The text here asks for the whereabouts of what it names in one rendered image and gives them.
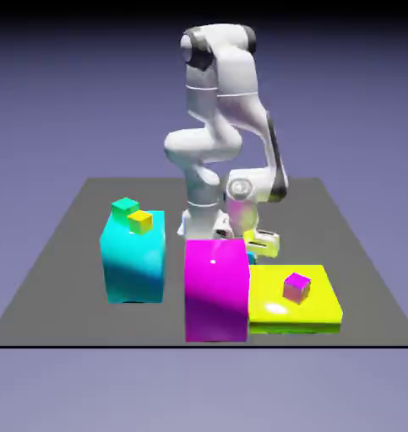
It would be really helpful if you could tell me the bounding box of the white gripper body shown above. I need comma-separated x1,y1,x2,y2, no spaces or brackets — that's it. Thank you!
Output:
242,228,281,259

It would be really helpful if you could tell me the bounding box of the small magenta cube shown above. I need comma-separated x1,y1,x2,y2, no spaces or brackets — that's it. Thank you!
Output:
282,272,312,305

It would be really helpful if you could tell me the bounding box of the small yellow cube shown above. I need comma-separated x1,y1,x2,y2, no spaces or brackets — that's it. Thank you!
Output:
127,209,154,236

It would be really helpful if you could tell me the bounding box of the small green cube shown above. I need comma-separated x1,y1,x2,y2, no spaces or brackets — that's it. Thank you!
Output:
111,197,140,219

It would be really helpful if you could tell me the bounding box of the large magenta box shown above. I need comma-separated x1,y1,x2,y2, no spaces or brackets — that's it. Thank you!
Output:
183,238,251,343

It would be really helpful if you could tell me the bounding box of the large yellow box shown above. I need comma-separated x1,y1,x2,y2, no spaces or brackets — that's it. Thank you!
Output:
248,264,344,335

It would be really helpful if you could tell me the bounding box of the large cyan box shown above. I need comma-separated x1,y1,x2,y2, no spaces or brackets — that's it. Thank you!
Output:
99,209,166,304

